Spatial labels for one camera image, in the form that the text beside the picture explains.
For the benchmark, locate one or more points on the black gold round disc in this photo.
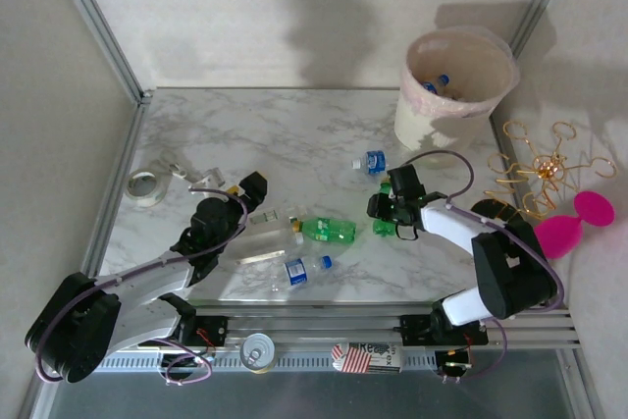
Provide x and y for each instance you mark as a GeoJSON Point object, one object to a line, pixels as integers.
{"type": "Point", "coordinates": [490, 208]}

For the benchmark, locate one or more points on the long clear plastic container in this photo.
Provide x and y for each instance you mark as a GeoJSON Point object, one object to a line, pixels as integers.
{"type": "Point", "coordinates": [275, 242]}

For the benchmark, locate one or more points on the small black controller board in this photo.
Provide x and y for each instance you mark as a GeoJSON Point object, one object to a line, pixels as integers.
{"type": "Point", "coordinates": [454, 365]}
{"type": "Point", "coordinates": [189, 360]}

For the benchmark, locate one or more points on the small clear plastic piece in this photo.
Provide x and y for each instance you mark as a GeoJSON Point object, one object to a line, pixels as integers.
{"type": "Point", "coordinates": [179, 171]}

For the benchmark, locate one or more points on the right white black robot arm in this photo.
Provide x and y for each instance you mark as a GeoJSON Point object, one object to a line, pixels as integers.
{"type": "Point", "coordinates": [451, 225]}

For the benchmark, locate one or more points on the small clear bottle green label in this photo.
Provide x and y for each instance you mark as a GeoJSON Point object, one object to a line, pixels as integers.
{"type": "Point", "coordinates": [265, 217]}

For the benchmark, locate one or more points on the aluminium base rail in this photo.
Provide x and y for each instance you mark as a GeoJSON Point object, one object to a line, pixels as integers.
{"type": "Point", "coordinates": [319, 328]}

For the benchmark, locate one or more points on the silver tin can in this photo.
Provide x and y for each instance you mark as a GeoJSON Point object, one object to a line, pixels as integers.
{"type": "Point", "coordinates": [257, 352]}

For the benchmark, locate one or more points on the blue label bottle white cap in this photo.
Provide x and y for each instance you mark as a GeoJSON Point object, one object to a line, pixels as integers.
{"type": "Point", "coordinates": [374, 162]}

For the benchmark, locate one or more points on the pink goblet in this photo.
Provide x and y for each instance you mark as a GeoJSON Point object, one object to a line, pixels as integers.
{"type": "Point", "coordinates": [569, 237]}

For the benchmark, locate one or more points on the aluminium side rail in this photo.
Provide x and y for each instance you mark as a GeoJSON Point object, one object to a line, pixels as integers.
{"type": "Point", "coordinates": [122, 169]}

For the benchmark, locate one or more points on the white tape roll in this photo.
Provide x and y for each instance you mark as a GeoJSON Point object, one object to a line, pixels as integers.
{"type": "Point", "coordinates": [144, 195]}

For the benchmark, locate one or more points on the aluminium frame post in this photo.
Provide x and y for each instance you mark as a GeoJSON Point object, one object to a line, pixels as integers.
{"type": "Point", "coordinates": [539, 2]}
{"type": "Point", "coordinates": [98, 21]}

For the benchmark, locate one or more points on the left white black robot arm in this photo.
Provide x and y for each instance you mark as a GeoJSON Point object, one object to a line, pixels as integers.
{"type": "Point", "coordinates": [147, 277]}

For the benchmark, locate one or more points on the blue label water bottle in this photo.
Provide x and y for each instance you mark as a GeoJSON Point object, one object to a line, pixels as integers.
{"type": "Point", "coordinates": [296, 269]}

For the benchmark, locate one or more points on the green soda bottle yellow cap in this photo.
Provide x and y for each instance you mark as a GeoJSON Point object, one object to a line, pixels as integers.
{"type": "Point", "coordinates": [383, 228]}
{"type": "Point", "coordinates": [324, 230]}

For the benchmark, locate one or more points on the clear bottle blue label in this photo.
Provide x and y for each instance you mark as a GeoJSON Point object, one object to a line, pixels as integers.
{"type": "Point", "coordinates": [433, 86]}

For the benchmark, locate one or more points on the white waste bin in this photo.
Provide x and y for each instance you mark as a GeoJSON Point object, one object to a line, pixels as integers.
{"type": "Point", "coordinates": [412, 124]}

